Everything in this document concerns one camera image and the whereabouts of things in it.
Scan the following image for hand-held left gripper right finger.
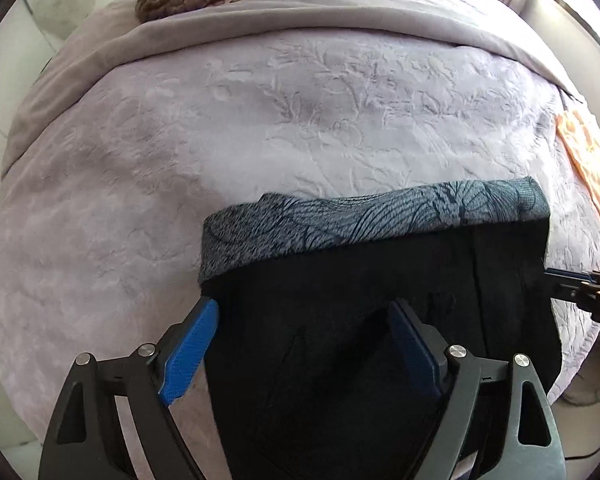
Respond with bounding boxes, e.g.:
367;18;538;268
387;299;567;480

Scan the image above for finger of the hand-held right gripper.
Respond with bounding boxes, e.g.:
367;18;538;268
552;282;600;313
545;268;600;286

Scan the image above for orange cloth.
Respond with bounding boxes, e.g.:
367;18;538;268
555;107;600;263

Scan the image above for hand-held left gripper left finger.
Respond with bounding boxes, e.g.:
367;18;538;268
38;298;220;480

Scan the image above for lavender embossed blanket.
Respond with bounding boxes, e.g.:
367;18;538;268
0;22;600;480

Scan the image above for black pants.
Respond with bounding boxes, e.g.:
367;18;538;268
198;177;563;480

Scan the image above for smooth grey bed cover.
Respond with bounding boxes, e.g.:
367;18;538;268
0;0;586;181

